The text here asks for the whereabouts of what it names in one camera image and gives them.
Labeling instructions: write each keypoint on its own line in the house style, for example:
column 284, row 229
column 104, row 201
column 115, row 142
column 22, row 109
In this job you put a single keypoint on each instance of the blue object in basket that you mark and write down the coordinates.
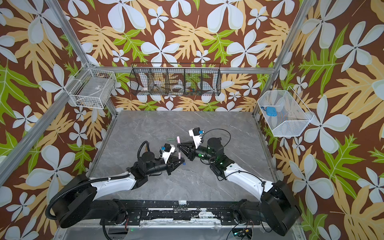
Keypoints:
column 271, row 111

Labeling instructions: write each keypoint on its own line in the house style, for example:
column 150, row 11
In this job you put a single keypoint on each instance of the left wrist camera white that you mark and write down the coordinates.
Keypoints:
column 166, row 151

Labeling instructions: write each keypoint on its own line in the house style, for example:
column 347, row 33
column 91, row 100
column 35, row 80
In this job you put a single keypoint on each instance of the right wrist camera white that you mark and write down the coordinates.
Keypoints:
column 197, row 135

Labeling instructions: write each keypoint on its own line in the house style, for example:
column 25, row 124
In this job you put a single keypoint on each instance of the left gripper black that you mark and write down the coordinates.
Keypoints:
column 172, row 166

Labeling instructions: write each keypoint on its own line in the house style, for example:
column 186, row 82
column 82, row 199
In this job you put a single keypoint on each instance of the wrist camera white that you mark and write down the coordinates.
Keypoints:
column 166, row 151
column 197, row 135

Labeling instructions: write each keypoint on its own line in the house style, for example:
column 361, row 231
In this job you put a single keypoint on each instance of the white wire basket left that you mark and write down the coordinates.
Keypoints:
column 91, row 87

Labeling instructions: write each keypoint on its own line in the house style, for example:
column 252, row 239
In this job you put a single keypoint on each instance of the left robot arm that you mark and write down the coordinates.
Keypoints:
column 81, row 198

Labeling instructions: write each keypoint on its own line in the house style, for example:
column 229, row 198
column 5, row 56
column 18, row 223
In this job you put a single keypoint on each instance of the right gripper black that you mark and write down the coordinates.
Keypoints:
column 194, row 150

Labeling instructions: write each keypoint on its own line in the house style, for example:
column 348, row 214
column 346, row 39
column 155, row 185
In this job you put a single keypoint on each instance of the white mesh basket right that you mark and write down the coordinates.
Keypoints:
column 293, row 117

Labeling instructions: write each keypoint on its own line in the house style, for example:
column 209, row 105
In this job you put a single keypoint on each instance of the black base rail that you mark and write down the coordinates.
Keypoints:
column 136, row 212

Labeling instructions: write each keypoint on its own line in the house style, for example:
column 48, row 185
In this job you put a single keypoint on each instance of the black wire basket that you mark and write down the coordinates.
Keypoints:
column 179, row 79

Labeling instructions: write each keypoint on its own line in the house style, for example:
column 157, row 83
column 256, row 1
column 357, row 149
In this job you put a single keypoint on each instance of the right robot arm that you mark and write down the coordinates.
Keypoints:
column 275, row 206

